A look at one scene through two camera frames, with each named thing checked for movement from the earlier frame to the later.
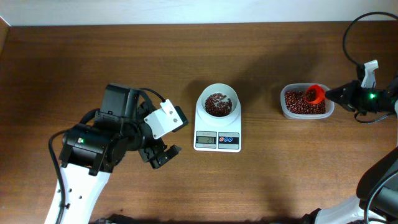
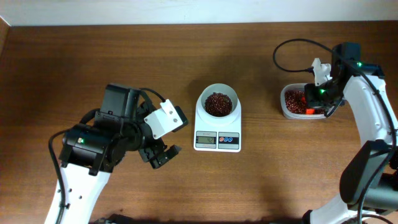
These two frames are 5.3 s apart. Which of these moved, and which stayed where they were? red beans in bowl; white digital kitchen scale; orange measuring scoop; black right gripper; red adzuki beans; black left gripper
Moved: orange measuring scoop; black right gripper
Stayed: black left gripper; red beans in bowl; white digital kitchen scale; red adzuki beans
